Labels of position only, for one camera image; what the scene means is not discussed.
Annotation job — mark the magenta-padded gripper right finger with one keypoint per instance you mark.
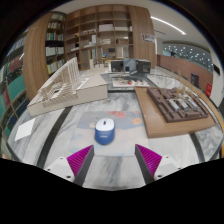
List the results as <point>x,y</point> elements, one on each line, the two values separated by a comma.
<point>164,165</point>

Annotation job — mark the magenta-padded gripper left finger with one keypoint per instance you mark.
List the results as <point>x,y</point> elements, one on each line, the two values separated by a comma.
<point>63,166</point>

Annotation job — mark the blue and white computer mouse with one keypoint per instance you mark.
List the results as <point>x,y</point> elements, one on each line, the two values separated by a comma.
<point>104,131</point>

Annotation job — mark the pale blue printed mouse pad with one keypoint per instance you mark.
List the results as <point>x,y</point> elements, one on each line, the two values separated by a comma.
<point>130,140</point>

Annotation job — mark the brown architectural model on board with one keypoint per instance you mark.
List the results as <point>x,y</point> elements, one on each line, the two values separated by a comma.
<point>160,116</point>

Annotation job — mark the white paper sheet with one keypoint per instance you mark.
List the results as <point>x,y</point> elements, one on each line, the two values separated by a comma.
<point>25,129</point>

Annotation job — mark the beige wooden architectural model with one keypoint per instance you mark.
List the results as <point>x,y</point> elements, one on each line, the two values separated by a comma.
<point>90,90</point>

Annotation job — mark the flat white model board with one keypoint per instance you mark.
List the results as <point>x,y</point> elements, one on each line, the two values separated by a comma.
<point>131,82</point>

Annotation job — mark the group of small ceiling lights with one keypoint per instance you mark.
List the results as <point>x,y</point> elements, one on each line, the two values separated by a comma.
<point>188,53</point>

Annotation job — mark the dark bookshelf with pale books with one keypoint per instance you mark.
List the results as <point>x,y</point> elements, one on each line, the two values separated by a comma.
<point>55,43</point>

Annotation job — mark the wooden shelf unit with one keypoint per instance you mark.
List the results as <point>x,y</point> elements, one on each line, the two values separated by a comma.
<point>100,36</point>

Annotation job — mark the long ceiling light strip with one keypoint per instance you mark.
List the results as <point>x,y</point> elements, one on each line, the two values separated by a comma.
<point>168,25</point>

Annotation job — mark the hanging wall sign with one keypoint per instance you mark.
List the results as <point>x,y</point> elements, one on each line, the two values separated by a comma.
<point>148,37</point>

